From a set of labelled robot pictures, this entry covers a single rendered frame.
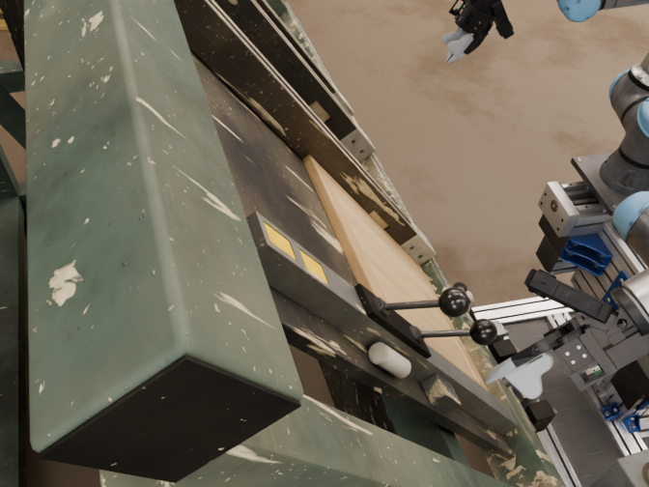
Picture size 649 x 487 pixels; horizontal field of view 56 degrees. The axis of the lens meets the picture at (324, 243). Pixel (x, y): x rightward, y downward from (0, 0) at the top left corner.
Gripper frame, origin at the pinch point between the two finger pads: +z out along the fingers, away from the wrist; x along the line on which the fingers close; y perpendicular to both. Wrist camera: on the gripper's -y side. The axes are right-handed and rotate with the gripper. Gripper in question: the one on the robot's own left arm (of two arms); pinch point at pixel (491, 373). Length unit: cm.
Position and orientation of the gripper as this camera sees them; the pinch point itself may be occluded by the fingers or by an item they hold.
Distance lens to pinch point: 87.8
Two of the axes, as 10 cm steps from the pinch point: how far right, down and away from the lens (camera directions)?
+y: 4.7, 8.2, -3.2
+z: -8.0, 5.5, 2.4
